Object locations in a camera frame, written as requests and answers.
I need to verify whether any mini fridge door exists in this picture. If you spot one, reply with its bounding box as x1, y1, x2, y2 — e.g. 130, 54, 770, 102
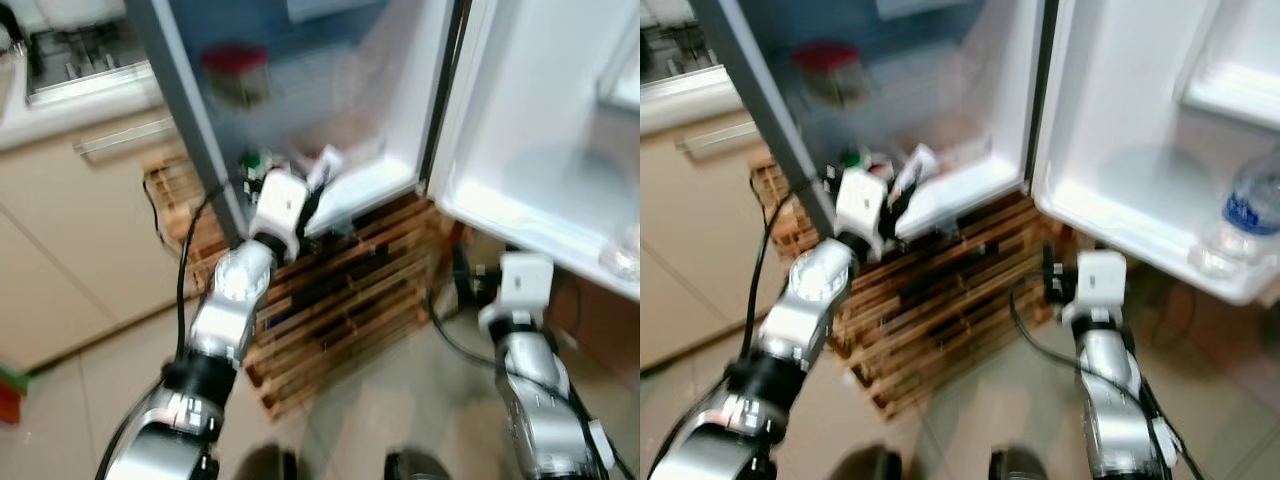
1030, 0, 1280, 306
428, 0, 641, 303

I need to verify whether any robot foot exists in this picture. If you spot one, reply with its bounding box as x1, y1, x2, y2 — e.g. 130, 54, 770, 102
385, 450, 451, 480
235, 445, 301, 480
830, 445, 901, 480
990, 448, 1051, 480

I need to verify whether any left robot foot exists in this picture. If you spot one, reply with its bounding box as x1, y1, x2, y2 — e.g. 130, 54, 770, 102
235, 445, 301, 480
830, 445, 901, 480

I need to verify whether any steel gas stove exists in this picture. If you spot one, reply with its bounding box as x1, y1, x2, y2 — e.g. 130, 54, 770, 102
640, 20, 716, 89
25, 25, 151, 106

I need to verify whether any small clear plastic bottle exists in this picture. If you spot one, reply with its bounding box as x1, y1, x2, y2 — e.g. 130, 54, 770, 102
308, 145, 347, 191
895, 145, 941, 196

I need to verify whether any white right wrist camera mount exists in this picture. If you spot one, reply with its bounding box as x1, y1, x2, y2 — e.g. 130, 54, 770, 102
1075, 250, 1128, 327
497, 252, 554, 331

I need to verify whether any cream kitchen cabinet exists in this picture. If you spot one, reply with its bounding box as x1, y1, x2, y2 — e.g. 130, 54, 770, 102
640, 108, 791, 368
0, 105, 216, 373

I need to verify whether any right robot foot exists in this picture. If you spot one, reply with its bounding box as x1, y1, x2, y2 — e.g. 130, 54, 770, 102
990, 448, 1051, 480
385, 450, 451, 480

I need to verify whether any wooden slatted rack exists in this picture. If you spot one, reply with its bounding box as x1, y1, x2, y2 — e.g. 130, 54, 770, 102
750, 160, 1063, 421
145, 155, 466, 421

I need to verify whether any white fridge door shelf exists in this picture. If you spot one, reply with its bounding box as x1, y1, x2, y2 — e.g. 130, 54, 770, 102
1180, 0, 1280, 133
597, 65, 641, 113

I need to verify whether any clear water bottle blue label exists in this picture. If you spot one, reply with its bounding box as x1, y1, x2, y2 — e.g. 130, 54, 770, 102
1190, 150, 1280, 283
598, 222, 641, 283

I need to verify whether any white mini fridge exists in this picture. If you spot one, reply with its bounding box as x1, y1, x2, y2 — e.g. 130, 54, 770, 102
690, 0, 1059, 251
125, 0, 471, 251

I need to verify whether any jar with red lid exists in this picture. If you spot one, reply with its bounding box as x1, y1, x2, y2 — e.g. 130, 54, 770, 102
200, 42, 273, 109
793, 40, 866, 106

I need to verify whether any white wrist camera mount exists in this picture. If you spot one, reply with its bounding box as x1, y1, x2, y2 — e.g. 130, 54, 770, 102
497, 252, 554, 331
838, 170, 891, 248
248, 170, 309, 251
1075, 250, 1128, 327

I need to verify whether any steel cabinet handle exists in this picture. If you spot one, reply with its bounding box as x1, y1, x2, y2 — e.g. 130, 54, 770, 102
675, 120, 771, 161
72, 118, 176, 161

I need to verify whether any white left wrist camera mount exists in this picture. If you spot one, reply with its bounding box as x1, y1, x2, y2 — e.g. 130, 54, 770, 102
838, 170, 891, 248
248, 170, 309, 251

